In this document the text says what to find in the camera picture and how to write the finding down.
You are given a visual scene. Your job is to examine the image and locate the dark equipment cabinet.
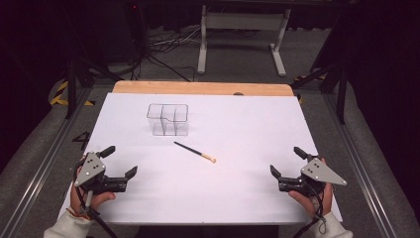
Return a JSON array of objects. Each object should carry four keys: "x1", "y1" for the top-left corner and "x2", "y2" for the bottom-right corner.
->
[{"x1": 123, "y1": 0, "x2": 150, "y2": 68}]

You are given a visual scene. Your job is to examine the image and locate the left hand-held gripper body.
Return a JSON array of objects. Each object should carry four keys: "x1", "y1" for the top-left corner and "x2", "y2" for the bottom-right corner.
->
[{"x1": 73, "y1": 151, "x2": 129, "y2": 196}]

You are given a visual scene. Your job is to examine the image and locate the right hand-held gripper black cable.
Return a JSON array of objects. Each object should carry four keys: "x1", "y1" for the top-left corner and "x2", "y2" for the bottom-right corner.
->
[{"x1": 291, "y1": 180, "x2": 328, "y2": 238}]

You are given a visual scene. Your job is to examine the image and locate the person's left hand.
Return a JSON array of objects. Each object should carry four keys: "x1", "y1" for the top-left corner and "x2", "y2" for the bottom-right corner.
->
[{"x1": 69, "y1": 155, "x2": 117, "y2": 218}]

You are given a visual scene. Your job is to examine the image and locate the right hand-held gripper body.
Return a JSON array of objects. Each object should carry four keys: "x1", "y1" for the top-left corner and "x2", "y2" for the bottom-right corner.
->
[{"x1": 277, "y1": 155, "x2": 348, "y2": 198}]

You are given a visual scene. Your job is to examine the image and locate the orange wrist band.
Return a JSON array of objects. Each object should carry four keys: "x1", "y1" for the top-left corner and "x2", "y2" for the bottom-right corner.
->
[{"x1": 65, "y1": 206, "x2": 92, "y2": 221}]

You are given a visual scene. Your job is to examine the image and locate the clear plastic compartment organizer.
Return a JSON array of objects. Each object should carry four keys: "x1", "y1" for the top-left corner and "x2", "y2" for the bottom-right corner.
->
[{"x1": 146, "y1": 102, "x2": 190, "y2": 138}]

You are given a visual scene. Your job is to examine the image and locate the bundle of floor cables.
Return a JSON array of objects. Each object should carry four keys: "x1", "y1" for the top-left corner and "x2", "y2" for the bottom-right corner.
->
[{"x1": 130, "y1": 26, "x2": 203, "y2": 83}]

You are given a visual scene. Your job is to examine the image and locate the white table mat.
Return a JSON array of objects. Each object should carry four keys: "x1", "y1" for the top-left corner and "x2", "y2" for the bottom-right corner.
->
[{"x1": 57, "y1": 92, "x2": 344, "y2": 226}]

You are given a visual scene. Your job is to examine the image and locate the black tripod stand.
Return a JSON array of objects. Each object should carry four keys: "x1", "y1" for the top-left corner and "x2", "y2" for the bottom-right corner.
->
[
  {"x1": 63, "y1": 54, "x2": 125, "y2": 120},
  {"x1": 291, "y1": 61, "x2": 349, "y2": 126}
]

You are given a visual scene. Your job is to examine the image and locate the black brush wooden tip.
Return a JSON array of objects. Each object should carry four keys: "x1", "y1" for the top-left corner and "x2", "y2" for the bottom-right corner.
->
[{"x1": 173, "y1": 141, "x2": 218, "y2": 165}]

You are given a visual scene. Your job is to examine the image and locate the white metal stand frame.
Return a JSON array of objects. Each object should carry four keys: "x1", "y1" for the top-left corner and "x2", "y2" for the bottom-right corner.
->
[{"x1": 196, "y1": 4, "x2": 292, "y2": 78}]

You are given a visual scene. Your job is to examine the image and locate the aluminium floor rail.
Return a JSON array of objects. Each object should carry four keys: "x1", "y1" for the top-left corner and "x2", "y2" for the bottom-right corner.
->
[
  {"x1": 320, "y1": 91, "x2": 401, "y2": 238},
  {"x1": 0, "y1": 86, "x2": 95, "y2": 238}
]

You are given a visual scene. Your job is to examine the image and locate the hand-held gripper black cable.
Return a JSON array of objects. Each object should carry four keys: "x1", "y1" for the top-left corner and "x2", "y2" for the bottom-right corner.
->
[
  {"x1": 72, "y1": 158, "x2": 119, "y2": 238},
  {"x1": 291, "y1": 180, "x2": 328, "y2": 238}
]

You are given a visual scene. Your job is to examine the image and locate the person's right hand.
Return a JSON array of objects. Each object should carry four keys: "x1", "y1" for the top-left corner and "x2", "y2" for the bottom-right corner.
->
[{"x1": 288, "y1": 158, "x2": 334, "y2": 220}]

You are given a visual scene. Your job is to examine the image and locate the left hand-held gripper black cable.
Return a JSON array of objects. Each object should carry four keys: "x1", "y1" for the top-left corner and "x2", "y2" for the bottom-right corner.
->
[{"x1": 72, "y1": 158, "x2": 119, "y2": 238}]

